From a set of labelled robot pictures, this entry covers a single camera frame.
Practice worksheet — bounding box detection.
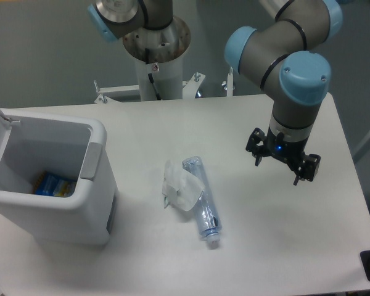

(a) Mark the blue yellow package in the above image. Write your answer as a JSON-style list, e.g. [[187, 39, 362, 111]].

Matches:
[[33, 171, 77, 198]]

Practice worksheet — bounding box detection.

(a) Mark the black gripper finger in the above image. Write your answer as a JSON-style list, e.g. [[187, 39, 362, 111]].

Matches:
[[293, 154, 321, 186], [245, 128, 268, 167]]

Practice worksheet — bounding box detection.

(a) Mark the clear plastic bottle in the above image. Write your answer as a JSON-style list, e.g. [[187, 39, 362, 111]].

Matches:
[[182, 156, 222, 250]]

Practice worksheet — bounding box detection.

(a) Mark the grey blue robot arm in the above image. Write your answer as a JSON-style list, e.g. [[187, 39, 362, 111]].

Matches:
[[88, 1, 343, 181]]

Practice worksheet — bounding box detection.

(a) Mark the white pedestal base frame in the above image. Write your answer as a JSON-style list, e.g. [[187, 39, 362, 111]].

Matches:
[[93, 67, 237, 104]]

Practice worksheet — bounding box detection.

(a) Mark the black cable on pedestal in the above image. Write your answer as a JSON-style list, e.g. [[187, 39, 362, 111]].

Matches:
[[144, 47, 162, 101]]

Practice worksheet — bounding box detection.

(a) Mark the white open trash can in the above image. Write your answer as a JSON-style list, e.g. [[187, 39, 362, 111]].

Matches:
[[0, 109, 117, 245]]

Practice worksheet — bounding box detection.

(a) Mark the white paper wrapper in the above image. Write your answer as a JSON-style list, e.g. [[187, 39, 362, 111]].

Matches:
[[162, 160, 205, 212]]

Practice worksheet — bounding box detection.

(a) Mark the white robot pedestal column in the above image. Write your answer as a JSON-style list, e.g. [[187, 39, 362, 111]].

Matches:
[[123, 16, 191, 85]]

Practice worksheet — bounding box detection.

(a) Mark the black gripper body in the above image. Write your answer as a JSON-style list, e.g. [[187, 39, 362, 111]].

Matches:
[[263, 129, 306, 172]]

